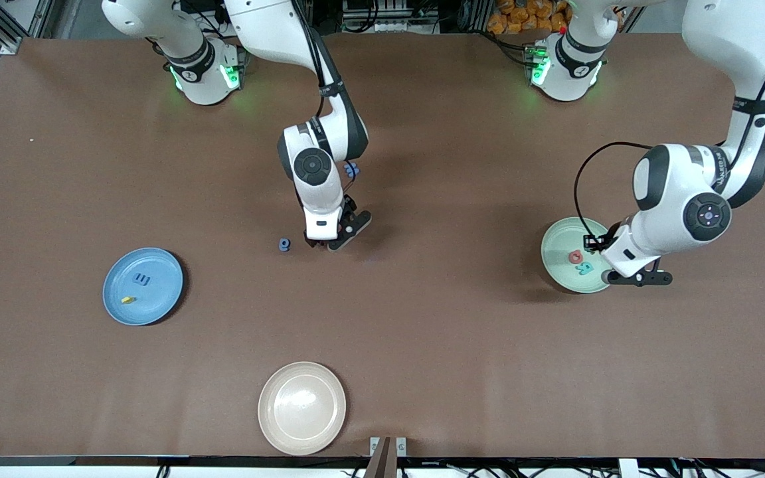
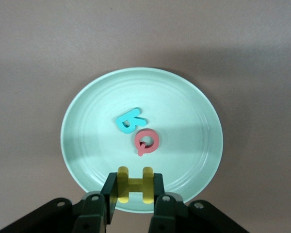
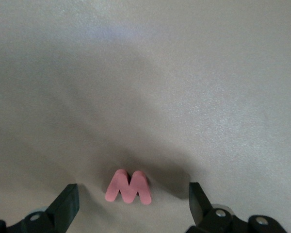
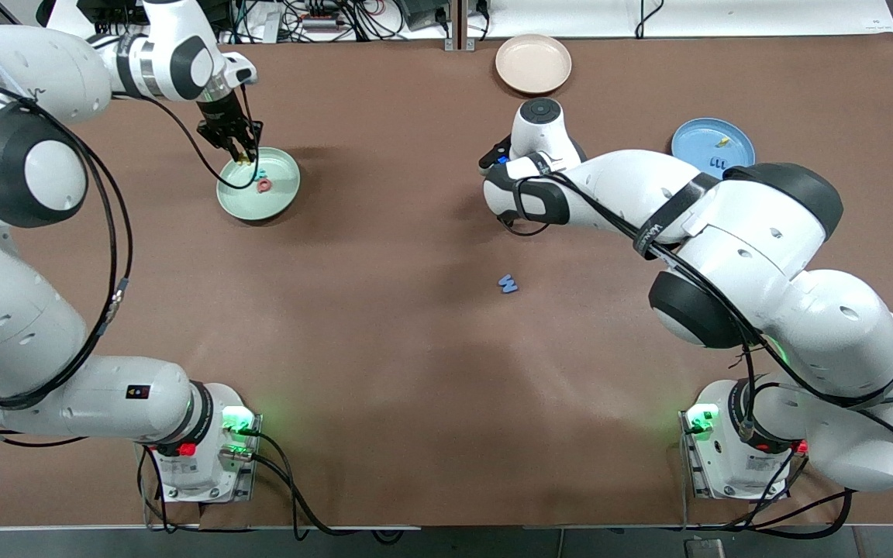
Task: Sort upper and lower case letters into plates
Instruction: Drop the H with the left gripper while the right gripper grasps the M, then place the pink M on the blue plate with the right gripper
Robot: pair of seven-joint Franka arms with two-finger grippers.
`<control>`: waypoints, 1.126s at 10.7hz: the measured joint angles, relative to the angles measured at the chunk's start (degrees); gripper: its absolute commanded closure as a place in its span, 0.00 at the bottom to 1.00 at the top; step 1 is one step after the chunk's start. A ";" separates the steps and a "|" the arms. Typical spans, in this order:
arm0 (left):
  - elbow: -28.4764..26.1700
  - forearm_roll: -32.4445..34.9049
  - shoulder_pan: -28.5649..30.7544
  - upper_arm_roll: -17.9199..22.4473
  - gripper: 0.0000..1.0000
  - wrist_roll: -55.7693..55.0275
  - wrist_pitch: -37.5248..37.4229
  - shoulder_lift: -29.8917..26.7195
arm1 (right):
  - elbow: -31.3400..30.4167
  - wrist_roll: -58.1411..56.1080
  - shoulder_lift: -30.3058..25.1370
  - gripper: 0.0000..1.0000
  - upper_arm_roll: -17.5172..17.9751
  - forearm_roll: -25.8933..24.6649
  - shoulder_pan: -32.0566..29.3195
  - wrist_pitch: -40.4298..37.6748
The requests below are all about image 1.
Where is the pale green plate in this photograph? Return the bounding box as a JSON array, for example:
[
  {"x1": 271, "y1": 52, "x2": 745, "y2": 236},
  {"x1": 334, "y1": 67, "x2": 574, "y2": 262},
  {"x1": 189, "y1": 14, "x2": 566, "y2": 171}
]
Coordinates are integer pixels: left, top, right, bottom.
[{"x1": 541, "y1": 216, "x2": 616, "y2": 294}]

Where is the beige plate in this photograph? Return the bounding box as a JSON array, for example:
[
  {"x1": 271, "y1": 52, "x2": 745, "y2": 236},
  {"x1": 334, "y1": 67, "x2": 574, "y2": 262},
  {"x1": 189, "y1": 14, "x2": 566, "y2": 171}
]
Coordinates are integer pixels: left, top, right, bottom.
[{"x1": 258, "y1": 361, "x2": 347, "y2": 456}]

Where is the metal bracket with wooden post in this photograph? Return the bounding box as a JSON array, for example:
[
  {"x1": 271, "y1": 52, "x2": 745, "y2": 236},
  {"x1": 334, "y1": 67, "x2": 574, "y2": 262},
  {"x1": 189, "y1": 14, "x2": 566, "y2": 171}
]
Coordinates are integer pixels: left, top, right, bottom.
[{"x1": 369, "y1": 436, "x2": 408, "y2": 478}]

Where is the blue plate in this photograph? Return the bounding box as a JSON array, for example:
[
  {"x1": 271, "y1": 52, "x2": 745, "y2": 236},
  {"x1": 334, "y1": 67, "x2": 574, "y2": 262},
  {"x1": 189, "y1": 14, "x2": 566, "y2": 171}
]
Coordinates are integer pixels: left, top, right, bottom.
[{"x1": 103, "y1": 248, "x2": 185, "y2": 327}]

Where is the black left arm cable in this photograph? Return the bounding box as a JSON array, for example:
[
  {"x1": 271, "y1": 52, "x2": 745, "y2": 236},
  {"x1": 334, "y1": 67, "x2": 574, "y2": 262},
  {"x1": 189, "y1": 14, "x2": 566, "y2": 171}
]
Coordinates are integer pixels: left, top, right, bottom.
[{"x1": 573, "y1": 141, "x2": 654, "y2": 237}]

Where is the orange toy pile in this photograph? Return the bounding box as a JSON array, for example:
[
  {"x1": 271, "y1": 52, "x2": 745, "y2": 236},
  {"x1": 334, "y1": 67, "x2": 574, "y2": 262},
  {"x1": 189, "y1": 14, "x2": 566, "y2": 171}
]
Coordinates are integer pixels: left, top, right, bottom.
[{"x1": 487, "y1": 0, "x2": 572, "y2": 35}]

